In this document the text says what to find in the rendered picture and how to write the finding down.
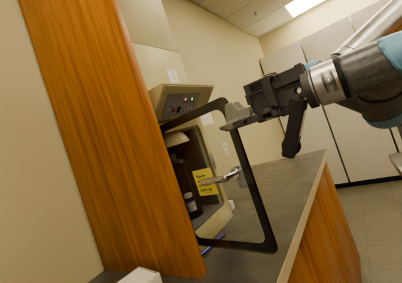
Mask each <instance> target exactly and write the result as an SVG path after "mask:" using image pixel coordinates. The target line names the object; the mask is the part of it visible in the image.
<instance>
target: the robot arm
mask: <svg viewBox="0 0 402 283"><path fill-rule="evenodd" d="M270 74H271V75H270ZM270 74H267V75H270V76H267V75H266V76H265V77H263V78H261V79H259V80H257V81H254V82H252V83H249V84H247V85H245V86H243V88H244V91H245V94H246V95H245V98H246V101H247V104H248V105H250V107H243V106H242V105H241V104H240V103H239V102H234V103H231V102H229V103H227V104H226V105H225V113H226V125H225V126H221V127H219V128H220V130H223V131H226V132H228V131H231V130H234V129H238V128H240V127H244V126H247V125H249V124H253V123H256V122H258V123H262V122H264V121H268V120H271V119H274V118H278V117H280V116H283V117H285V116H286V115H289V117H288V123H287V128H286V132H285V138H284V140H283V141H282V144H281V147H282V153H281V154H282V156H283V157H287V158H290V159H293V158H294V157H295V156H296V154H297V153H298V152H299V151H300V149H301V143H300V138H301V135H302V129H303V124H304V118H305V115H306V110H307V105H308V104H309V106H310V107H311V108H312V109H313V108H316V107H319V106H320V104H321V105H322V106H326V105H329V104H333V103H335V104H338V105H340V106H343V107H345V108H348V109H351V110H353V111H356V112H358V113H361V114H362V117H363V119H364V120H365V121H366V122H367V123H368V124H369V125H371V126H373V127H376V128H379V129H389V128H392V127H396V126H398V125H400V124H401V123H402V0H390V1H389V2H388V3H387V4H386V5H385V6H384V7H383V8H381V9H380V10H379V11H378V12H377V13H376V14H375V15H374V16H373V17H372V18H371V19H370V20H369V21H367V22H366V23H365V24H364V25H363V26H362V27H361V28H359V29H358V30H357V31H356V32H355V33H354V34H353V35H352V36H351V37H350V38H349V39H348V40H346V41H345V42H344V43H343V44H342V45H341V46H340V47H339V48H338V49H337V50H336V51H335V52H334V53H332V54H331V55H330V56H329V57H328V58H327V59H325V60H324V61H323V62H321V61H314V60H313V61H311V62H308V63H307V64H305V65H304V64H302V63H298V64H296V65H294V67H293V68H291V69H288V70H286V71H284V72H281V73H279V74H277V73H276V72H273V73H270ZM298 88H301V92H300V93H297V89H298ZM305 98H306V99H305ZM252 114H254V115H252Z"/></svg>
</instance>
